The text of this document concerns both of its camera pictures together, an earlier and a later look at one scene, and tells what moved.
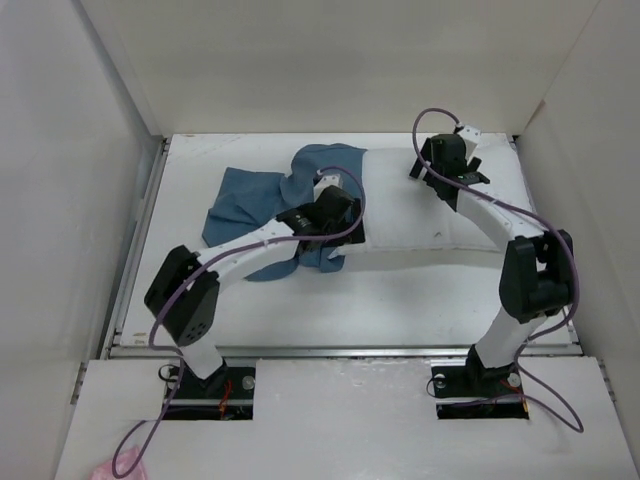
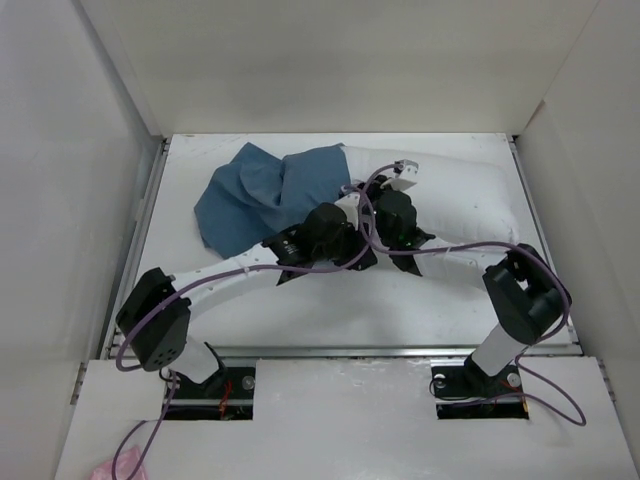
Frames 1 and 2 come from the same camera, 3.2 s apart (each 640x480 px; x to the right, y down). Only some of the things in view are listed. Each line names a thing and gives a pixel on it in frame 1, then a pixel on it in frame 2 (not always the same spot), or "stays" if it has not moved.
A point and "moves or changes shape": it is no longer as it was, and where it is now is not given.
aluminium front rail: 158,350 stays
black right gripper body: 427,151 to 382,231
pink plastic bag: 125,462 stays
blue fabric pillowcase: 246,199 moves or changes shape
